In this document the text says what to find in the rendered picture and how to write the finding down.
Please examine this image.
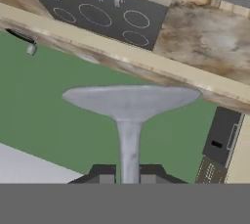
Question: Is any black oven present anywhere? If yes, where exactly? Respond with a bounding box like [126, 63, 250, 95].
[194, 106, 245, 184]

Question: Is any small grey round knob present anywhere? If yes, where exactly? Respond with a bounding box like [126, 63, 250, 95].
[25, 43, 38, 57]

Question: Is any black hob with white rings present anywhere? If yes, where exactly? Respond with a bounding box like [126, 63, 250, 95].
[16, 0, 170, 52]

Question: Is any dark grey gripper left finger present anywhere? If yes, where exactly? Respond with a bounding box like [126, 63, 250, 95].
[67, 164, 117, 184]

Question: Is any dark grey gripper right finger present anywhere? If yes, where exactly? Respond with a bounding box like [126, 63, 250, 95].
[140, 164, 188, 184]

